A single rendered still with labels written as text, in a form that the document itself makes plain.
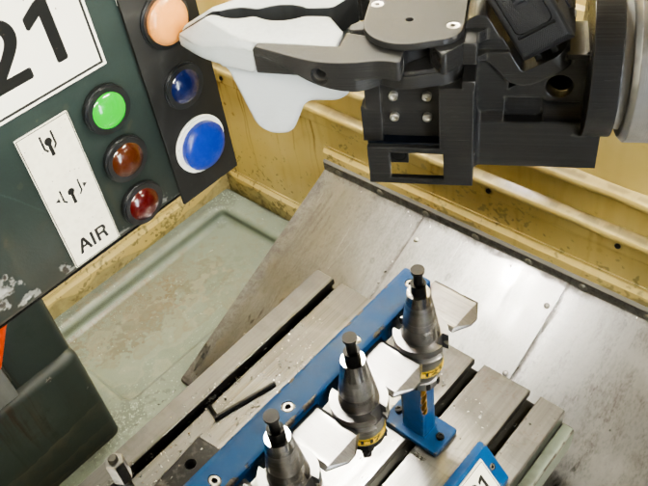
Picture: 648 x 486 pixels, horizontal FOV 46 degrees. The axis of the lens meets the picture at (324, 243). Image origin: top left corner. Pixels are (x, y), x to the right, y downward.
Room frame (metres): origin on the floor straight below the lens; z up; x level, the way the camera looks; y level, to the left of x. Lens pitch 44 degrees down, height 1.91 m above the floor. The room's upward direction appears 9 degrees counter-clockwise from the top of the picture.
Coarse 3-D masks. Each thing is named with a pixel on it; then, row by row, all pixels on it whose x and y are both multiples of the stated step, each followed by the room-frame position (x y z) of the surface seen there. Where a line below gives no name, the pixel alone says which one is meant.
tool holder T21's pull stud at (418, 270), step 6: (414, 270) 0.54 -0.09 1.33; (420, 270) 0.54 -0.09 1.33; (414, 276) 0.54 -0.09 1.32; (420, 276) 0.54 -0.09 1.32; (414, 282) 0.54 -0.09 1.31; (420, 282) 0.54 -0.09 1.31; (414, 288) 0.54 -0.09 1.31; (420, 288) 0.53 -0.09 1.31; (414, 294) 0.54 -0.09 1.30; (420, 294) 0.53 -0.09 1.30
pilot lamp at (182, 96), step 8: (184, 72) 0.37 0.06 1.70; (192, 72) 0.37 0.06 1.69; (176, 80) 0.37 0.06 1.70; (184, 80) 0.37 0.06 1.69; (192, 80) 0.37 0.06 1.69; (176, 88) 0.37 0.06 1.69; (184, 88) 0.37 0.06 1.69; (192, 88) 0.37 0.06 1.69; (176, 96) 0.37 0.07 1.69; (184, 96) 0.37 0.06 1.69; (192, 96) 0.37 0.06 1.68
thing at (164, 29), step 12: (168, 0) 0.37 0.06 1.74; (180, 0) 0.38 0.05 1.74; (156, 12) 0.36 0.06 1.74; (168, 12) 0.37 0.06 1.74; (180, 12) 0.37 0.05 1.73; (156, 24) 0.36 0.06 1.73; (168, 24) 0.37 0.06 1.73; (180, 24) 0.37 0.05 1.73; (156, 36) 0.36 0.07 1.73; (168, 36) 0.37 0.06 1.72
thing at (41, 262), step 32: (96, 0) 0.35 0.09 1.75; (96, 32) 0.35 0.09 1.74; (128, 64) 0.36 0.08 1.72; (64, 96) 0.33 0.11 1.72; (0, 128) 0.31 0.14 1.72; (32, 128) 0.32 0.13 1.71; (128, 128) 0.35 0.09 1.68; (0, 160) 0.30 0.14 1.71; (96, 160) 0.33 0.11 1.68; (160, 160) 0.36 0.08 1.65; (0, 192) 0.30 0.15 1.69; (32, 192) 0.31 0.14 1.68; (0, 224) 0.29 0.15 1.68; (32, 224) 0.30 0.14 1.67; (128, 224) 0.33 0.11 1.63; (0, 256) 0.29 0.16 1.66; (32, 256) 0.30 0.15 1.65; (64, 256) 0.31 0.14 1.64; (96, 256) 0.32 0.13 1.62; (0, 288) 0.28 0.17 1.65; (32, 288) 0.29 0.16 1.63; (0, 320) 0.28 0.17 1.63
